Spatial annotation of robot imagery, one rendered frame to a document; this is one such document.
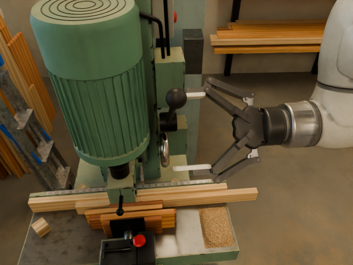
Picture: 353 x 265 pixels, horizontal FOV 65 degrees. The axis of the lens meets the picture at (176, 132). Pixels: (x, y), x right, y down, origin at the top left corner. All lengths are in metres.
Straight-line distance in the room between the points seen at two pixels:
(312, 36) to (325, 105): 2.28
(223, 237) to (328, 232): 1.33
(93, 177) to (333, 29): 0.92
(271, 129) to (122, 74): 0.28
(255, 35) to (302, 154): 1.08
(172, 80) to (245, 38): 1.88
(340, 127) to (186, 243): 0.50
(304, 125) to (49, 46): 0.45
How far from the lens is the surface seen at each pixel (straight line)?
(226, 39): 2.58
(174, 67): 0.76
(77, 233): 0.91
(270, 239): 1.94
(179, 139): 0.90
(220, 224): 0.85
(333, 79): 0.57
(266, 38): 2.67
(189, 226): 0.87
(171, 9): 0.81
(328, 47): 0.57
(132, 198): 0.78
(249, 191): 0.92
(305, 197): 2.20
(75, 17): 0.48
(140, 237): 0.72
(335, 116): 0.57
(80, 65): 0.47
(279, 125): 0.54
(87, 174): 1.16
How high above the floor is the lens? 1.66
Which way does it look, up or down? 43 degrees down
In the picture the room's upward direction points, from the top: straight up
